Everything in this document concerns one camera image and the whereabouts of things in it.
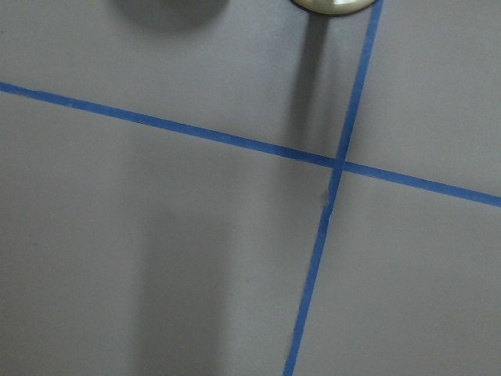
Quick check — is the wooden mug tree stand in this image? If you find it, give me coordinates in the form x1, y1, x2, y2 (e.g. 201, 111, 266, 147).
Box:
293, 0, 375, 16

